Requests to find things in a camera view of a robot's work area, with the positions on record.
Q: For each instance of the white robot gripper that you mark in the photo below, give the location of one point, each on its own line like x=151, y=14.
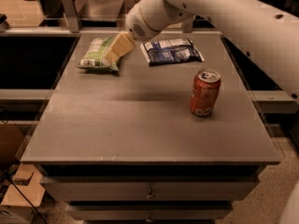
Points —
x=139, y=24

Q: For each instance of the green jalapeno chip bag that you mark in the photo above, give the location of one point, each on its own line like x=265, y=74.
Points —
x=94, y=58

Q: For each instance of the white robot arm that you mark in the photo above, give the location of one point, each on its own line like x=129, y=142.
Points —
x=270, y=36

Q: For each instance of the blue chip bag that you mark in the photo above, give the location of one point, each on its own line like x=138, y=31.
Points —
x=171, y=51

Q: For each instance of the orange soda can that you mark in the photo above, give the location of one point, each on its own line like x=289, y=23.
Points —
x=205, y=91

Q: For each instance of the upper grey drawer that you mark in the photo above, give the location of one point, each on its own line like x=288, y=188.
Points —
x=96, y=189

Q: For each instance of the grey drawer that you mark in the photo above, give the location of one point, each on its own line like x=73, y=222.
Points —
x=159, y=211
x=96, y=189

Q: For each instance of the upper drawer knob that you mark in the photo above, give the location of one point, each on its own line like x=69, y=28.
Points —
x=150, y=195

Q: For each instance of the drawer knob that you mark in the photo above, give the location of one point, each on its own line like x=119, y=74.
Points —
x=150, y=195
x=149, y=218

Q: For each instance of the lower drawer knob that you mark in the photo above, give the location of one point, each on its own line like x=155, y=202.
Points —
x=149, y=218

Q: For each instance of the lower grey drawer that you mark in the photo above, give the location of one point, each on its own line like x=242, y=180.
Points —
x=159, y=211

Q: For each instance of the cardboard box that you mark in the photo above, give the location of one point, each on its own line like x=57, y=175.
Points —
x=23, y=195

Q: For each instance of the right metal bracket post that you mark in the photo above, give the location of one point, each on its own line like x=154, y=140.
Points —
x=187, y=25

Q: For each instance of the metal bracket post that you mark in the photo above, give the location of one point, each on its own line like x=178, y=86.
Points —
x=187, y=25
x=71, y=15

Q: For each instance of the left metal bracket post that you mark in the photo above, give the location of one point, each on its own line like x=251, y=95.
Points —
x=71, y=15

